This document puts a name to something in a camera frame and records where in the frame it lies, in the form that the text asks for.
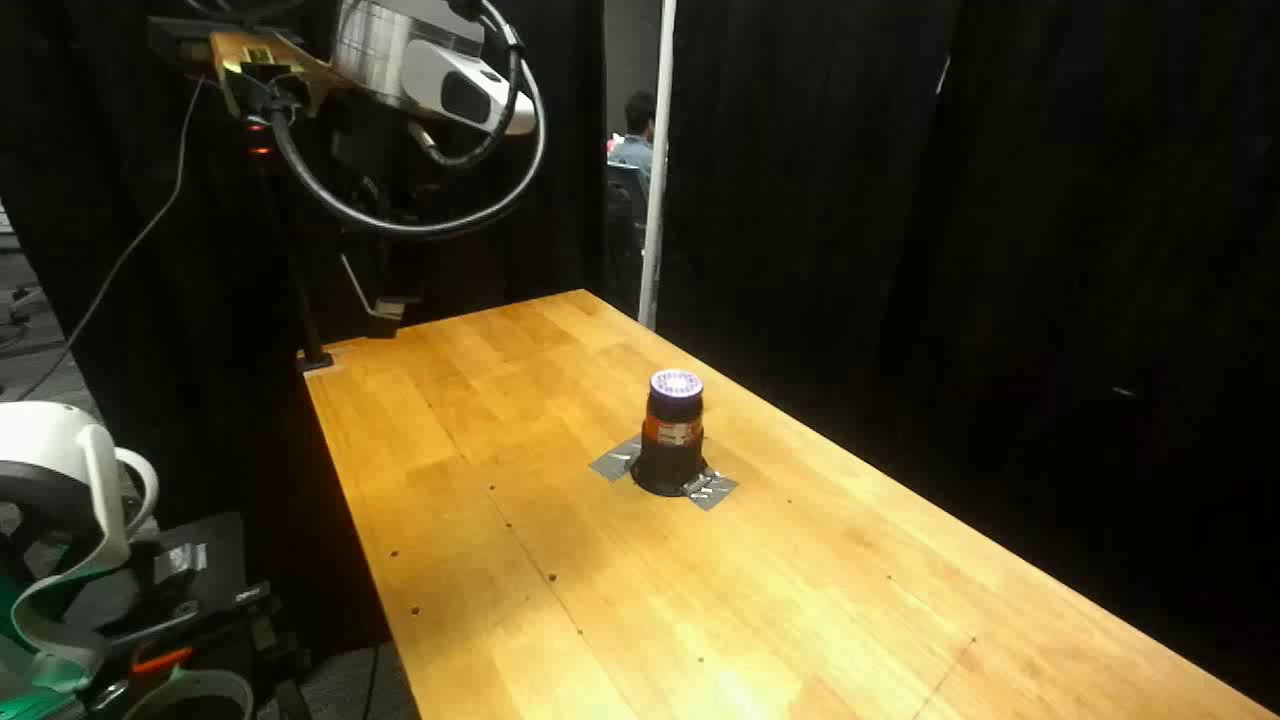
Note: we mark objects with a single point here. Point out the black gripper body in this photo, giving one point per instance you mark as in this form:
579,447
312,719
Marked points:
181,37

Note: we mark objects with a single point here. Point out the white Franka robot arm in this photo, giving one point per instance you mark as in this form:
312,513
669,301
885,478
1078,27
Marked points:
414,62

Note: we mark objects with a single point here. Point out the dark jar with purple lid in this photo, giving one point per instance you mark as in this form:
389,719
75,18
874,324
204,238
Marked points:
674,434

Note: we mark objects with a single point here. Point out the yellow tag on wrist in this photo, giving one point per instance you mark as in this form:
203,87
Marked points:
272,62

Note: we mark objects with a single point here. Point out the person in background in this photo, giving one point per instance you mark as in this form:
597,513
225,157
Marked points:
633,141

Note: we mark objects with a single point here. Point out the white vertical pole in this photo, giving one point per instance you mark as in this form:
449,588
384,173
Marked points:
655,162

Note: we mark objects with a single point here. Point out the black camera stand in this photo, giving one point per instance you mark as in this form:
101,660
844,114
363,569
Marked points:
284,252

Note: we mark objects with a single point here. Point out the small bracket at table edge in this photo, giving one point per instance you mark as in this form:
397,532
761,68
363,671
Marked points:
377,310

